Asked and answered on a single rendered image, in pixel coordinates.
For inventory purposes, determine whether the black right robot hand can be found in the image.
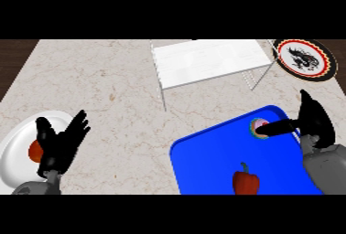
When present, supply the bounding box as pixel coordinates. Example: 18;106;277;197
255;89;338;150

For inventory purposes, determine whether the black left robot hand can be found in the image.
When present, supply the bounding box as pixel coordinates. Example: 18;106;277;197
35;109;92;179

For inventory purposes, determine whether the pink cupcake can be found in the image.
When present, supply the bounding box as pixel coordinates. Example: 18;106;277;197
249;117;273;141

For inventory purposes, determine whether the blue tray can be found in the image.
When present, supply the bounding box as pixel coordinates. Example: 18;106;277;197
169;104;325;196

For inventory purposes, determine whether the orange round fruit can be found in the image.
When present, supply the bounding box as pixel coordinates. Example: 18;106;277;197
27;139;45;164

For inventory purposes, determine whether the white plate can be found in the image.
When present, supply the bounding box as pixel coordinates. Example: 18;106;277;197
0;110;76;196

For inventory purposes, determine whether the black dragon-print plate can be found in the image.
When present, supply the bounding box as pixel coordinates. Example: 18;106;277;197
273;39;339;82

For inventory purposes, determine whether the red bell pepper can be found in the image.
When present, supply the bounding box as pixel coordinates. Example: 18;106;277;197
233;162;261;196

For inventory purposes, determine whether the white wire tiered shelf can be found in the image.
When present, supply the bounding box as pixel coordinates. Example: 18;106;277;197
150;39;277;112

